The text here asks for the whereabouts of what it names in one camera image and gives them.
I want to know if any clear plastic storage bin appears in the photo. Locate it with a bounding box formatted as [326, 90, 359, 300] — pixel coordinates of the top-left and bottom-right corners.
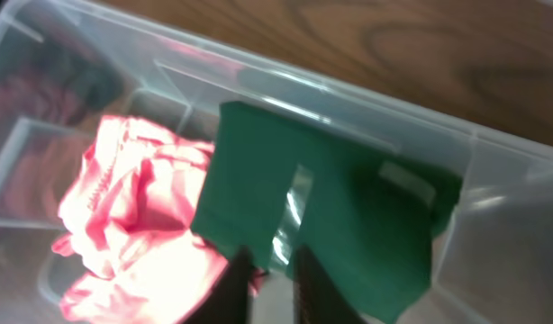
[0, 1, 553, 323]

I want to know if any pink crumpled cloth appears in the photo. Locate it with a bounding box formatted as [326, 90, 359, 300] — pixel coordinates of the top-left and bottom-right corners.
[52, 115, 231, 323]

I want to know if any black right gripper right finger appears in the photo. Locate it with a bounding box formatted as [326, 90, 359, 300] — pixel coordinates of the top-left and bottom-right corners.
[294, 246, 366, 324]

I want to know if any green cloth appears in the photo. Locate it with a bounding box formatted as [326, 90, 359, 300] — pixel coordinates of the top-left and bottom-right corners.
[191, 102, 463, 323]

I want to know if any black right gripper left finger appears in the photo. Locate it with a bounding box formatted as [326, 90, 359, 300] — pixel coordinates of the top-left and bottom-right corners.
[181, 247, 254, 324]

